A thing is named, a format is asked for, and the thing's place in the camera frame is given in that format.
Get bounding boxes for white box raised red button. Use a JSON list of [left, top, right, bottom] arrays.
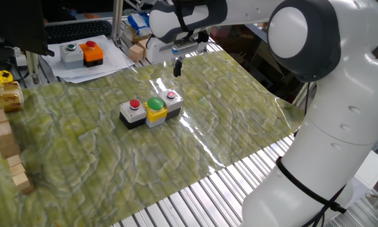
[[119, 98, 148, 131]]

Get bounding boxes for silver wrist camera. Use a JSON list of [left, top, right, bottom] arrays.
[[171, 38, 208, 57]]

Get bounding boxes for thin black power cable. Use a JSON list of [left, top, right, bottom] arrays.
[[303, 81, 313, 118]]

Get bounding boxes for green marble pattern mat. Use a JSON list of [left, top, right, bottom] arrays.
[[0, 50, 306, 227]]

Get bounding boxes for blue white package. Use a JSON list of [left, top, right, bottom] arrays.
[[127, 12, 152, 36]]

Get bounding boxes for bread loaf in bag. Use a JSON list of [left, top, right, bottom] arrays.
[[0, 81, 25, 114]]

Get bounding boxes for grey box green button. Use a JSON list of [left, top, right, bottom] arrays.
[[59, 43, 84, 71]]

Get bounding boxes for aluminium frame post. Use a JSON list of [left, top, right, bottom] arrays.
[[291, 82, 309, 107], [25, 50, 41, 85], [111, 0, 124, 48]]

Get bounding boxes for black keyboard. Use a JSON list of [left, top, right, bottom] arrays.
[[45, 20, 113, 45]]

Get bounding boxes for black monitor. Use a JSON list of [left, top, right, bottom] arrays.
[[0, 0, 55, 58]]

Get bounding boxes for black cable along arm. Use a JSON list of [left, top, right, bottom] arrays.
[[275, 156, 348, 227]]

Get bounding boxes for wooden cube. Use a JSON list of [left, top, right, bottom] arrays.
[[129, 44, 145, 62], [136, 38, 149, 59]]

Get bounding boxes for white power adapter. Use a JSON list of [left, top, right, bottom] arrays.
[[14, 47, 28, 67]]

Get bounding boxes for white paper sheets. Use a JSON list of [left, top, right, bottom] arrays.
[[42, 34, 135, 84]]

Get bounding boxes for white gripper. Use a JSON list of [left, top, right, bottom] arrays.
[[146, 36, 184, 78]]

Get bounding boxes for small wooden block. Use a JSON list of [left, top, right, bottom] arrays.
[[11, 172, 32, 192], [9, 163, 26, 177], [6, 154, 23, 168]]

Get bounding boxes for orange box red button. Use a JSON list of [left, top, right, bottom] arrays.
[[79, 40, 105, 68]]

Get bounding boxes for yellow box green mushroom button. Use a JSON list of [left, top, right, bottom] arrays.
[[142, 96, 169, 129]]

